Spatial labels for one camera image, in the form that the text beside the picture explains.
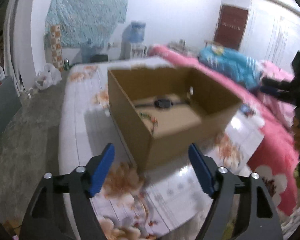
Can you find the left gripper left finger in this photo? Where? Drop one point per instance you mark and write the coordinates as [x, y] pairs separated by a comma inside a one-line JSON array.
[[60, 207]]

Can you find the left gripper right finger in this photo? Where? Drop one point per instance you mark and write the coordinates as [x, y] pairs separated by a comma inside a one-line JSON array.
[[256, 216]]

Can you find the black smart watch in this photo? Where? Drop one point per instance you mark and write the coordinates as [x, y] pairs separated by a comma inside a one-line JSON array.
[[163, 104]]

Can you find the brown cardboard box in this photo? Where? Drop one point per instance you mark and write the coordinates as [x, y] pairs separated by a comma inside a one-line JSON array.
[[157, 136]]

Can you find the person right hand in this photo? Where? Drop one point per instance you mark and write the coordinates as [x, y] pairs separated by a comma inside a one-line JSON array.
[[296, 134]]

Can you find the blue cartoon blanket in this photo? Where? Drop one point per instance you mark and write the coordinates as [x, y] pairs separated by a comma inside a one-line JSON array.
[[241, 69]]

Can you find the pink floral blanket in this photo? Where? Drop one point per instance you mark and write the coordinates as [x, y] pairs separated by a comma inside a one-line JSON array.
[[276, 158]]

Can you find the dark red door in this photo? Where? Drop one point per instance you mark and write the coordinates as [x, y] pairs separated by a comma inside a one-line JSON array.
[[231, 26]]

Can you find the white checked floral mat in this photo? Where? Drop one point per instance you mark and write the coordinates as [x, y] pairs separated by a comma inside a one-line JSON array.
[[157, 201]]

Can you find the grey cabinet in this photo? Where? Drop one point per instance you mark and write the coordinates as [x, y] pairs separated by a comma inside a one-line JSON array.
[[9, 102]]

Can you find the white plastic bag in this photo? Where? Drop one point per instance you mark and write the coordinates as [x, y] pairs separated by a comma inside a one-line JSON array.
[[50, 76]]

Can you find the blue water dispenser bottle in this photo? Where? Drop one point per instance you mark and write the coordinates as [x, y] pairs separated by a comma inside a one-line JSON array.
[[137, 32]]

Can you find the white water dispenser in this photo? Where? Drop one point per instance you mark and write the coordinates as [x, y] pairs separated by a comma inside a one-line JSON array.
[[130, 50]]

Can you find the teal patterned wall cloth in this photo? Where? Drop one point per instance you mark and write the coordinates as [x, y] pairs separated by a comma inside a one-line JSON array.
[[83, 20]]

